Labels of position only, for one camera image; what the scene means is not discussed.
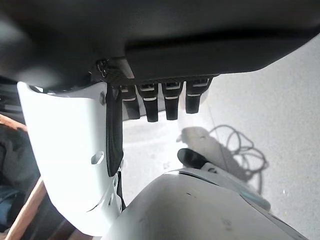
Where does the black garment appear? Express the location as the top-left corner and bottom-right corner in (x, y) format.
(0, 129), (41, 188)

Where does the wicker laundry basket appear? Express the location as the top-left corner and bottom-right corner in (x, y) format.
(0, 114), (48, 240)

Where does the white floor cable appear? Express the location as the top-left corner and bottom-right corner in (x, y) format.
(212, 124), (269, 196)

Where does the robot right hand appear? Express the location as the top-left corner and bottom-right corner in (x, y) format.
(0, 0), (320, 237)

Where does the silver robot right leg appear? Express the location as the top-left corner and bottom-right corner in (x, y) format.
(99, 147), (313, 240)

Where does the blue garment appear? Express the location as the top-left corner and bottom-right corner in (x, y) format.
(0, 187), (23, 221)

